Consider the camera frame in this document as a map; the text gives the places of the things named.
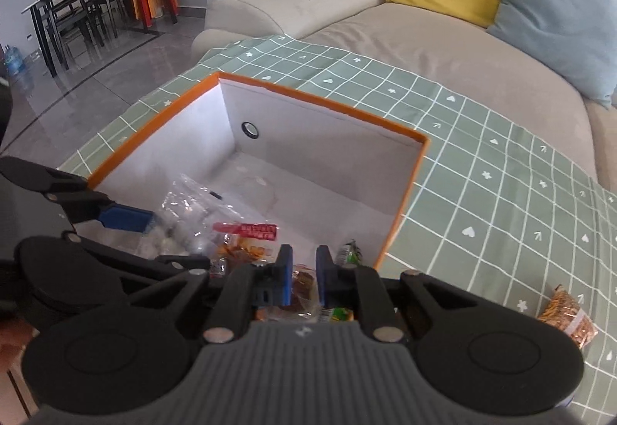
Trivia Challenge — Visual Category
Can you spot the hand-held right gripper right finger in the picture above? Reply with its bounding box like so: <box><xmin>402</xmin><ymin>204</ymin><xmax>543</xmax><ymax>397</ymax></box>
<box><xmin>315</xmin><ymin>246</ymin><xmax>487</xmax><ymax>343</ymax></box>

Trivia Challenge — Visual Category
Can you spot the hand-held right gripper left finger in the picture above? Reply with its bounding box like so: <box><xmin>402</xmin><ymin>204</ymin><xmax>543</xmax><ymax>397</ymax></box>
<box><xmin>123</xmin><ymin>244</ymin><xmax>294</xmax><ymax>343</ymax></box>

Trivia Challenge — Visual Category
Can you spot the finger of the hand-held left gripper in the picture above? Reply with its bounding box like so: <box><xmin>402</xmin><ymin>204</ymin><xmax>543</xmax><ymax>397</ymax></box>
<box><xmin>62</xmin><ymin>234</ymin><xmax>211</xmax><ymax>283</ymax></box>
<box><xmin>0</xmin><ymin>156</ymin><xmax>154</xmax><ymax>234</ymax></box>

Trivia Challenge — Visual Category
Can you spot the clear mixed snack packet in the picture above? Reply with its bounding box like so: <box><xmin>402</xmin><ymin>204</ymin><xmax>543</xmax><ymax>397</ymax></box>
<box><xmin>255</xmin><ymin>261</ymin><xmax>357</xmax><ymax>324</ymax></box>

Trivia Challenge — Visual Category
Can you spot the red dried meat packet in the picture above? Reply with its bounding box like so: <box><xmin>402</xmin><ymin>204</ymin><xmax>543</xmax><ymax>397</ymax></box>
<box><xmin>212</xmin><ymin>221</ymin><xmax>280</xmax><ymax>268</ymax></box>

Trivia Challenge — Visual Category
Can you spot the clear packet of white balls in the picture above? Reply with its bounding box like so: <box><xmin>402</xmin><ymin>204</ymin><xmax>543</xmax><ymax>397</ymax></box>
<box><xmin>153</xmin><ymin>173</ymin><xmax>242</xmax><ymax>257</ymax></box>

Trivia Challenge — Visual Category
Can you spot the orange cardboard box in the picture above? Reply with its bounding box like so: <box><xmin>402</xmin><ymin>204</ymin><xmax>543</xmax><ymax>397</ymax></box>
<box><xmin>88</xmin><ymin>72</ymin><xmax>431</xmax><ymax>272</ymax></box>

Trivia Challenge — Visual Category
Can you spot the green checked tablecloth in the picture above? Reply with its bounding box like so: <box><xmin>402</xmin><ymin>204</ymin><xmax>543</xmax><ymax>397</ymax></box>
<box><xmin>58</xmin><ymin>34</ymin><xmax>617</xmax><ymax>411</ymax></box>

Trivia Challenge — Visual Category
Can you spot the blue water bottle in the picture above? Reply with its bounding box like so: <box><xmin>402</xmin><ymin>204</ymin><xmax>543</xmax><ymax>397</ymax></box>
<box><xmin>2</xmin><ymin>44</ymin><xmax>27</xmax><ymax>76</ymax></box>

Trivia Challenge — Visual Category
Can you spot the black dining table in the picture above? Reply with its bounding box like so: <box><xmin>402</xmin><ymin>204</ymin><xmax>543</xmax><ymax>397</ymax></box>
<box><xmin>22</xmin><ymin>0</ymin><xmax>133</xmax><ymax>79</ymax></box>

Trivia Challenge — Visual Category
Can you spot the beige sofa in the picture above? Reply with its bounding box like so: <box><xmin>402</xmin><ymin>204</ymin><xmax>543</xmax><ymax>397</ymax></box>
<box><xmin>190</xmin><ymin>0</ymin><xmax>617</xmax><ymax>194</ymax></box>

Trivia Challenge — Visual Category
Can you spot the orange crunchy snack packet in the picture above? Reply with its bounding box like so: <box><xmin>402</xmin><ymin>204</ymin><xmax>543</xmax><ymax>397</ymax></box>
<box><xmin>537</xmin><ymin>284</ymin><xmax>599</xmax><ymax>349</ymax></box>

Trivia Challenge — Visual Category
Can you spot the light blue pillow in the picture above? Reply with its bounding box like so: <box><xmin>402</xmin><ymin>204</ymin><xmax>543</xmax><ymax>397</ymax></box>
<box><xmin>487</xmin><ymin>0</ymin><xmax>617</xmax><ymax>110</ymax></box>

